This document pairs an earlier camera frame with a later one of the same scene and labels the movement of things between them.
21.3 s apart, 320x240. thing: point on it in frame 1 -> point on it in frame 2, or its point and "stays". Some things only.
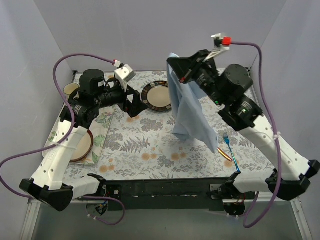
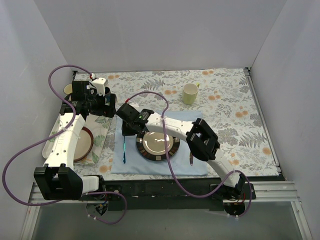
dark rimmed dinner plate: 155,95 -> 151,145
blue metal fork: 226,139 -> 124,151
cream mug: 69,88 stays
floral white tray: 99,128 stays
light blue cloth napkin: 191,117 -> 136,164
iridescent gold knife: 224,154 -> 191,159
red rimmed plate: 83,148 stays
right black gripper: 194,67 -> 128,128
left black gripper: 128,99 -> 110,105
